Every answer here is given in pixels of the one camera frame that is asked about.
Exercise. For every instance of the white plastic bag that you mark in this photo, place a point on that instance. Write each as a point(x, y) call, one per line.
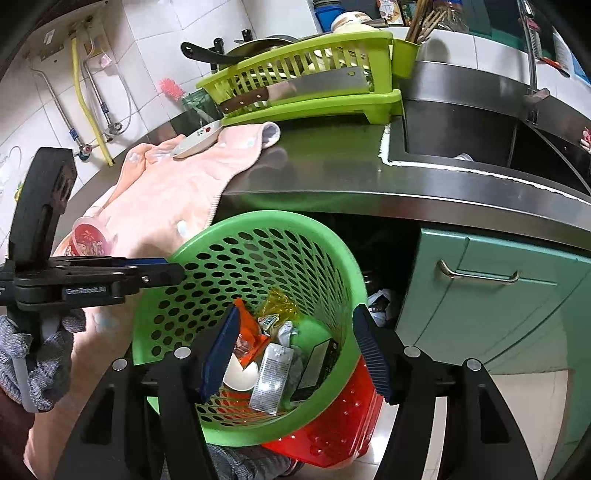
point(383, 307)

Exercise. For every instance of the orange snack wrapper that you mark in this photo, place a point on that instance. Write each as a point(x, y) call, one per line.
point(251, 332)

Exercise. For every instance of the black frying pan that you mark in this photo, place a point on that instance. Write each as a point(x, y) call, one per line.
point(207, 54)

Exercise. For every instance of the pink floral towel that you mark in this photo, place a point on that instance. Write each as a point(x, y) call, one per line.
point(184, 194)

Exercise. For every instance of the grey and white drink carton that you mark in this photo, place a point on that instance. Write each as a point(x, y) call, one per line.
point(272, 378)

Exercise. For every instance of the teal cabinet door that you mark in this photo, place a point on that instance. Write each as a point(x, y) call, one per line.
point(485, 314)

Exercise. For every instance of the red plastic stool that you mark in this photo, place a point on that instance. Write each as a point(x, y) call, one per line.
point(332, 434)

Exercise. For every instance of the black cardboard box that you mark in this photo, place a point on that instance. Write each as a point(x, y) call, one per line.
point(318, 364)

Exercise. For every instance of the steel faucet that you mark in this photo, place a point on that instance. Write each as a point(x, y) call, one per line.
point(531, 60)

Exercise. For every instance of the person's left hand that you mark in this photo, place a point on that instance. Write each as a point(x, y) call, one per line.
point(51, 360)

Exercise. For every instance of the green plastic dish rack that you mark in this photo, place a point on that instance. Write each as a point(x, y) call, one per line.
point(323, 108)

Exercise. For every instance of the green perforated plastic basket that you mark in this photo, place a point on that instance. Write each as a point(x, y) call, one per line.
point(268, 216)

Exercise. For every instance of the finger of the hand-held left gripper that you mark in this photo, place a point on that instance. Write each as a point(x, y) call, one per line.
point(161, 274)

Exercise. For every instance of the white floral plate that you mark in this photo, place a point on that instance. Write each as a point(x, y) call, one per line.
point(198, 141)

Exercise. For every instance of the silver paper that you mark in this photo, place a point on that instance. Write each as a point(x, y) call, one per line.
point(286, 334)

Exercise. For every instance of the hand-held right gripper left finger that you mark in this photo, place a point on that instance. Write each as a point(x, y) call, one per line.
point(221, 355)

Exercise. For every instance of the patterned ceramic bowl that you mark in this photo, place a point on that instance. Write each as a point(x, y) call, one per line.
point(353, 21)

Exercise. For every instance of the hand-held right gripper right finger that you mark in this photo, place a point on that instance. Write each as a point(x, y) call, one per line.
point(374, 355)

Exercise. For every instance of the blue plastic container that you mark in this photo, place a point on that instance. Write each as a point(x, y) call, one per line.
point(328, 14)

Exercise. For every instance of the yellow plastic wrapper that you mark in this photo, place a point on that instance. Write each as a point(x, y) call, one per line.
point(277, 304)

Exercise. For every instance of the bundle of wooden chopsticks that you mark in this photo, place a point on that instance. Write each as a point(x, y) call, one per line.
point(422, 21)

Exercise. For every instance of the white paper cup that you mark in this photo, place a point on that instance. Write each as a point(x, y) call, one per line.
point(240, 376)

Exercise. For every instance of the steel sink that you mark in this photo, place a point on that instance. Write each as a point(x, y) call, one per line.
point(461, 134)

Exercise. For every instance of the pink scrubber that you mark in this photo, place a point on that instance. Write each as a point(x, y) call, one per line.
point(586, 138)

